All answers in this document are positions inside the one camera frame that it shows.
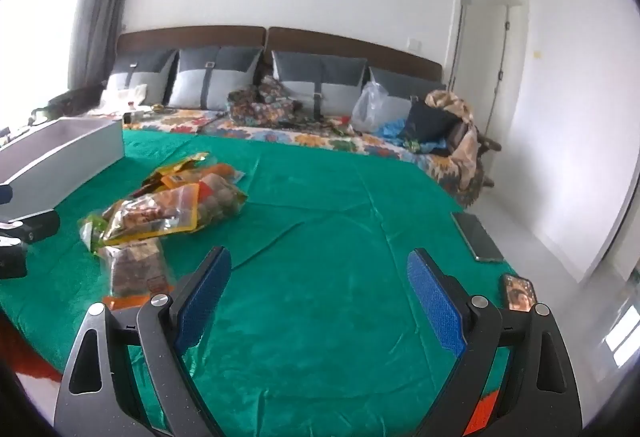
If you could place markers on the brown headboard panel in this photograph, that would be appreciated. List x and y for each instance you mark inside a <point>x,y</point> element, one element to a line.
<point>350,44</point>
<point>190,37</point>

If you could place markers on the phone with picture case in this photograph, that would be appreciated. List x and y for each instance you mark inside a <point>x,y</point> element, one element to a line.
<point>519,293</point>

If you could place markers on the clear brown snack packet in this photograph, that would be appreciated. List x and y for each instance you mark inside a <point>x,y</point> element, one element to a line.
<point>135,267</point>

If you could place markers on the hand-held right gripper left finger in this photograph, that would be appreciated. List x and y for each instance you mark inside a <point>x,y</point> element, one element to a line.
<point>200,302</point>

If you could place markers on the white plastic wrapping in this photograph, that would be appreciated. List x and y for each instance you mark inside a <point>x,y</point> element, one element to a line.
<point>122,96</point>

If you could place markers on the dark phone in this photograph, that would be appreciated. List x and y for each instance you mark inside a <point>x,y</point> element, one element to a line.
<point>477,237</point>

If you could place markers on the blue cloth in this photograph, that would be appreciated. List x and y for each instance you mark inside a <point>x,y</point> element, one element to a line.
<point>395,132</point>

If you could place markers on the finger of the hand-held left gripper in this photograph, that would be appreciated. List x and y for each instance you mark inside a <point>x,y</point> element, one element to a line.
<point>5,194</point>
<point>35,224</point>

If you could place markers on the wooden chair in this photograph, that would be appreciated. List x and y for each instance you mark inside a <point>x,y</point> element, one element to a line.
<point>487,139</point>

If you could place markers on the green cloth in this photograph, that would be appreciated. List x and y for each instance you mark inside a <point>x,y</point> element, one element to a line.
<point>325,242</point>

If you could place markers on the green snack packet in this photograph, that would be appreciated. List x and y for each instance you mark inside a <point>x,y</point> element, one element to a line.
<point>92,229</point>

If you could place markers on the yellow nut packet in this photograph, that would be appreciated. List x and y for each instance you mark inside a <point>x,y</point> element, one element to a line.
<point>150,217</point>

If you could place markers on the beige patterned blanket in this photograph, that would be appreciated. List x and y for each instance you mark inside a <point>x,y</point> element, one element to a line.
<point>465,142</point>

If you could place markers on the dark bag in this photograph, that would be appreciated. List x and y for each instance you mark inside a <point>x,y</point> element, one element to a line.
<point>75,101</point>

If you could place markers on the orange rug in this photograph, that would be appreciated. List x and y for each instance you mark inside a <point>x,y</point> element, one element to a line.
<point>30,347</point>

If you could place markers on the white door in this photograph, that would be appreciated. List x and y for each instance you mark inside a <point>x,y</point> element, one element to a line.
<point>480,57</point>

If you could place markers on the grey white pillow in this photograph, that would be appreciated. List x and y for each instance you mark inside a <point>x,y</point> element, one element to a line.
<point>400,89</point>
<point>215,77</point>
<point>320,79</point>
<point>142,77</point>

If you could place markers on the clear plastic bag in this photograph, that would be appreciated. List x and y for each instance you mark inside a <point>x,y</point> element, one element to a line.
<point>370,109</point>

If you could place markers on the orange labelled packet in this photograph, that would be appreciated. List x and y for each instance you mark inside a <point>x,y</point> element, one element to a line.
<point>222,172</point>

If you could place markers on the orange snack packet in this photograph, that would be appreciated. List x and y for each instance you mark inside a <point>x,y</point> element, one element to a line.
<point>125,301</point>

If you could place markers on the black bag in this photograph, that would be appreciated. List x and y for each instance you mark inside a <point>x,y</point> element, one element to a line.
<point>430,122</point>

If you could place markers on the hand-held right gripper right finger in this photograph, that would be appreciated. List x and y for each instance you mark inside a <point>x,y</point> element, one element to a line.
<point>435,302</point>

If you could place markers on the white cardboard box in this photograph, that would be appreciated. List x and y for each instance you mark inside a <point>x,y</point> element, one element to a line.
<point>75,157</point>

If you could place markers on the small red-capped bottle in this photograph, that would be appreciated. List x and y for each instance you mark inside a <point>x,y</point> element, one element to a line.
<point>131,107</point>

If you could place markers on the folded floral quilt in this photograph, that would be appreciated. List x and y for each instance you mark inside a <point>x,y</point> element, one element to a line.
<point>265,104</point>

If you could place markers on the yellow vacuum packet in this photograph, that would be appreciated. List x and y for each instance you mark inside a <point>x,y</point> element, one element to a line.
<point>165,183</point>

